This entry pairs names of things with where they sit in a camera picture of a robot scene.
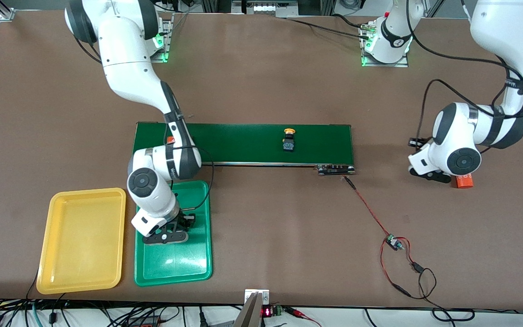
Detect tangled black floor cables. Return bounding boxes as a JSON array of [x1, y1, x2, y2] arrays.
[[0, 268, 244, 327]]

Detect red black twisted wire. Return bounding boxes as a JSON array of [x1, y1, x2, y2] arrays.
[[344, 175, 425, 299]]

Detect black arm base cable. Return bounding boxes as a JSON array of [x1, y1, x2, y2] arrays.
[[284, 14, 373, 40]]

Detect yellow plastic tray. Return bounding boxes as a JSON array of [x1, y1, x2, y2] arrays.
[[36, 187, 127, 295]]

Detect equipment rack with lights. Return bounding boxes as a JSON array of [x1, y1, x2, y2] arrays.
[[232, 0, 299, 19]]

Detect green conveyor belt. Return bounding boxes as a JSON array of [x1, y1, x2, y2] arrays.
[[129, 121, 356, 176]]

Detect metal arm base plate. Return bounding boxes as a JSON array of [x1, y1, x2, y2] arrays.
[[153, 13, 173, 63], [360, 23, 410, 68]]

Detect thin black power cable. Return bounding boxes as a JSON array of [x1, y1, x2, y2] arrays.
[[418, 267, 476, 322]]

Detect green plastic tray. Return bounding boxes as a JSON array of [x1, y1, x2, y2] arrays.
[[133, 180, 213, 287]]

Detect grey metal camera bracket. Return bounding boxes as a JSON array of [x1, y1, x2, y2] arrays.
[[245, 288, 270, 327]]

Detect red clip lead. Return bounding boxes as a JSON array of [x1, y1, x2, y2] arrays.
[[284, 307, 322, 327]]

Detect yellow push button switch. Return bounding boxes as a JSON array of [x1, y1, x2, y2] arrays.
[[282, 128, 297, 153]]

